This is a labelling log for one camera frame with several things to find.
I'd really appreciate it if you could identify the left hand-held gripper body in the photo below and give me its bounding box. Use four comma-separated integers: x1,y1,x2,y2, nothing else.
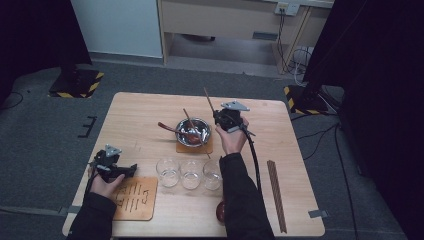
88,143,123,183

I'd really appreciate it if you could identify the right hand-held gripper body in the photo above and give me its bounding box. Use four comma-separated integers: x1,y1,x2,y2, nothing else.
219,100,251,134

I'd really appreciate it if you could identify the single brown wooden chopstick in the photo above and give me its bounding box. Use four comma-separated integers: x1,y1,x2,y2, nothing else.
182,108,212,160
203,87,217,114

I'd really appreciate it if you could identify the shiny metal bowl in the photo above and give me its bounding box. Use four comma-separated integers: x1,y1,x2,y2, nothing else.
174,117,213,148

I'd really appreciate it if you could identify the clear glass cup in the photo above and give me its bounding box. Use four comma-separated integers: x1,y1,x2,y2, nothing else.
155,158,181,189
179,159,204,188
202,159,224,192

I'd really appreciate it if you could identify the wooden slotted trivet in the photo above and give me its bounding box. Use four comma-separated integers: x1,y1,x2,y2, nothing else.
111,176,159,222
175,136,214,155

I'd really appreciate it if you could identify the dark red wooden spoon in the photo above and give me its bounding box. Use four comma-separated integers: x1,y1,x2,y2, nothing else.
215,199,226,223
157,121,204,144

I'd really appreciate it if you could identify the row of brown chopsticks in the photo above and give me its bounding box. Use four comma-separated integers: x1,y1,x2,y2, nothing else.
266,159,288,234

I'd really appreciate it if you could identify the person's right hand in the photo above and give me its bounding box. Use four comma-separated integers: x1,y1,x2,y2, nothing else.
215,116,249,156

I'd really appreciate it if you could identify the person's left hand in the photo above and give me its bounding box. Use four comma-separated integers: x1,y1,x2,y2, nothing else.
90,173,128,198

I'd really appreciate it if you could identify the grey tape strip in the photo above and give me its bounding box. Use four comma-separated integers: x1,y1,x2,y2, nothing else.
59,205,83,216
307,209,330,219

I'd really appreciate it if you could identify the black yellow striped stand base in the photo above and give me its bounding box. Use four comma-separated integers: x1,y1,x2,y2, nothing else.
48,68,105,100
283,84,331,116

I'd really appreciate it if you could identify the dark grey rectangular plate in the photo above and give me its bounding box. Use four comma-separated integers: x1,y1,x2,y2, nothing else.
252,31,279,42

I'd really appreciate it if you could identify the white cabinet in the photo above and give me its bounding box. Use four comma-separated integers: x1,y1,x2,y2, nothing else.
70,0,163,59

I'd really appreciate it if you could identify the black curtain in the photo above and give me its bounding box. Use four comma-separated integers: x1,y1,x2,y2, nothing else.
301,0,424,240
0,0,93,104

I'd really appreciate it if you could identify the left hand-held gripper cable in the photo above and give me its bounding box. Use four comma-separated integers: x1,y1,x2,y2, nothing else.
84,159,101,201

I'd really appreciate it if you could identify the hand-held gripper cable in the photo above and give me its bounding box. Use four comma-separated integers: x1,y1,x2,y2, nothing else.
238,124,264,198
84,159,101,201

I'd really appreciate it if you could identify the right hand-held gripper cable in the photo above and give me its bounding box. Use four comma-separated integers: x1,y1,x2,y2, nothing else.
238,124,264,198

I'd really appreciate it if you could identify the black floor cable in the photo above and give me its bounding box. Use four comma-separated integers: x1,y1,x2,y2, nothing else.
0,90,24,111
334,123,359,240
303,131,329,162
296,122,340,141

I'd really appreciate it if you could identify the white cable bundle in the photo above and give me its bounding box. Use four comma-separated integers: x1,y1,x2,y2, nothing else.
288,45,315,88

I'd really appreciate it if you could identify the black plug cable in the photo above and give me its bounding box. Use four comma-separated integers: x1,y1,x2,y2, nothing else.
276,9,292,73

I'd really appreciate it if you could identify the white wall socket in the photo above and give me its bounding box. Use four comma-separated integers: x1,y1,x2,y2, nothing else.
274,1,301,17

